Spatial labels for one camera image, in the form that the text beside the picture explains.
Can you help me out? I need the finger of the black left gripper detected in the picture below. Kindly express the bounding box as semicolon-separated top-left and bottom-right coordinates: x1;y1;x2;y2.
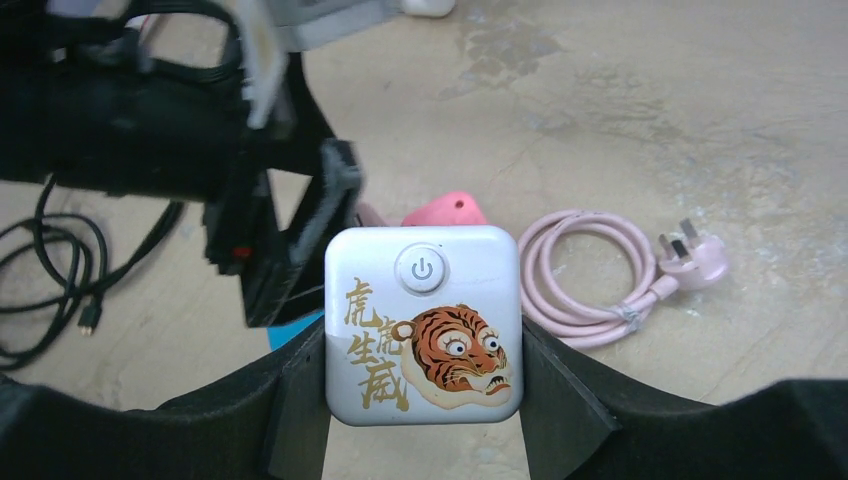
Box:
202;157;270;276
241;139;363;328

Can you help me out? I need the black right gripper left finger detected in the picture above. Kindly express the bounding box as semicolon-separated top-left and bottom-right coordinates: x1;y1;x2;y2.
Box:
1;321;330;479

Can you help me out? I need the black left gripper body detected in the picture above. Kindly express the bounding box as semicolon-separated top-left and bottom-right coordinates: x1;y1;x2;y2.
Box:
1;1;334;201

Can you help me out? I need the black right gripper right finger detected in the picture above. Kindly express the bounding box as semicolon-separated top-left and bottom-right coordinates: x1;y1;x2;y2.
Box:
520;321;847;479

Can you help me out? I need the pink power cord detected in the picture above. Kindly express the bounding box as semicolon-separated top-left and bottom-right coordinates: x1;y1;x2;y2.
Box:
517;209;731;351

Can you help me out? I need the white tiger cube socket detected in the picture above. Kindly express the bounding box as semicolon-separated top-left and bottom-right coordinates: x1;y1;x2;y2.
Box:
324;225;524;427

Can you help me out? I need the pink triangular power strip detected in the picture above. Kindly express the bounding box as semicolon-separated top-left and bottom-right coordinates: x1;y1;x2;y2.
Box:
357;190;490;229

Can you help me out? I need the blue square adapter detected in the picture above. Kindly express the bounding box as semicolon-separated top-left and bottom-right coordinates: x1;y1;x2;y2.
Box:
266;310;324;351

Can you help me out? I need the black usb cable bundle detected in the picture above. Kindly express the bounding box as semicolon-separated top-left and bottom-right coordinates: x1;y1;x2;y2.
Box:
0;173;187;374

